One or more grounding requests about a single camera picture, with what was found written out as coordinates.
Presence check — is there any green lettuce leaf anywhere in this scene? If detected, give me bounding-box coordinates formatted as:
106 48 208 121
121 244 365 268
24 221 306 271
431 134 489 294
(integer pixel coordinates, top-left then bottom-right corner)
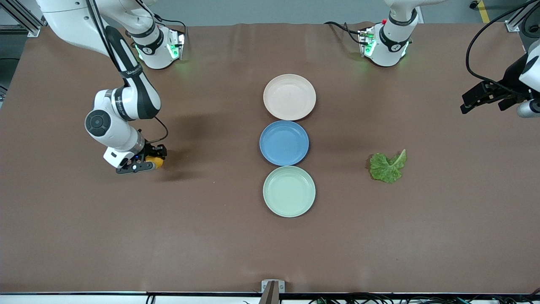
370 149 408 184

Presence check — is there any brown table mat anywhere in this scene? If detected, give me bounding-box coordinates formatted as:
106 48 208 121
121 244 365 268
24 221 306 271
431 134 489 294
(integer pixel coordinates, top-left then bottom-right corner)
0 22 540 294

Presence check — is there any blue round plate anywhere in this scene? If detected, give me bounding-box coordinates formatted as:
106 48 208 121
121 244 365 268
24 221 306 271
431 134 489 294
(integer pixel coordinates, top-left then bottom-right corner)
259 120 310 166

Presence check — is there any pale green round plate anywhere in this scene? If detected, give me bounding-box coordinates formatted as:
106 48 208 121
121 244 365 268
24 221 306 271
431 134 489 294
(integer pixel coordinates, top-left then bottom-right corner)
263 166 316 218

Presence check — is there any beige round plate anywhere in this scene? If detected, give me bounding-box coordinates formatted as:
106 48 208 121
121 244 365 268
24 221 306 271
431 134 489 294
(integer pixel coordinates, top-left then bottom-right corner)
263 74 316 121

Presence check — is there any aluminium frame profile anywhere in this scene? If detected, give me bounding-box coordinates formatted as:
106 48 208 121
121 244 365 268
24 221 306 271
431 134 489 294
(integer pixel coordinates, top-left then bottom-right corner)
505 0 540 32
0 0 47 38

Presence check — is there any black right arm base cable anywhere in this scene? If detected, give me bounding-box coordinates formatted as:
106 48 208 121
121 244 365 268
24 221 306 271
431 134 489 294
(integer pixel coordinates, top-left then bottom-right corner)
127 0 189 47

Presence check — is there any black arm base cable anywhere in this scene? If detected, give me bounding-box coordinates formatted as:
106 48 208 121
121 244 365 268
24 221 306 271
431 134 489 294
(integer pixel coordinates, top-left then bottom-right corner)
127 0 189 47
324 21 368 45

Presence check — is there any black left arm base cable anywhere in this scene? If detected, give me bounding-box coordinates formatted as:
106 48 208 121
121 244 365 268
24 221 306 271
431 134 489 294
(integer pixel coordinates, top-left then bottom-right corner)
324 21 368 45

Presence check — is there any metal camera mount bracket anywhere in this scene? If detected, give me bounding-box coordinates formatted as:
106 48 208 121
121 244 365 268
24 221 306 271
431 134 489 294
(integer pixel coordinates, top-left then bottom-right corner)
258 280 286 304

